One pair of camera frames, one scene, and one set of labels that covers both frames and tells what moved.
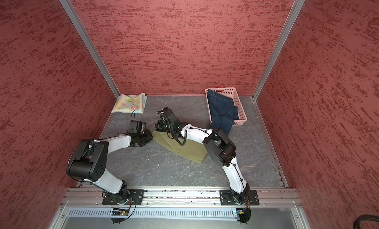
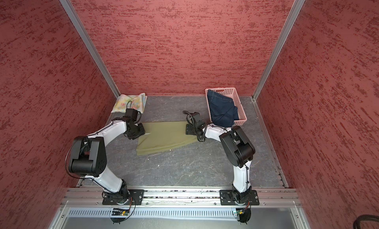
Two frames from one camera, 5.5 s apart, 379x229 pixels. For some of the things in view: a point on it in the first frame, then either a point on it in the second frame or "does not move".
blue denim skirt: x=223 y=112 does not move
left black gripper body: x=144 y=138 to x=137 y=131
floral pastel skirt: x=126 y=103 does not move
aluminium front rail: x=180 y=196 does not move
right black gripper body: x=163 y=126 to x=191 y=130
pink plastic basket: x=231 y=92 does not move
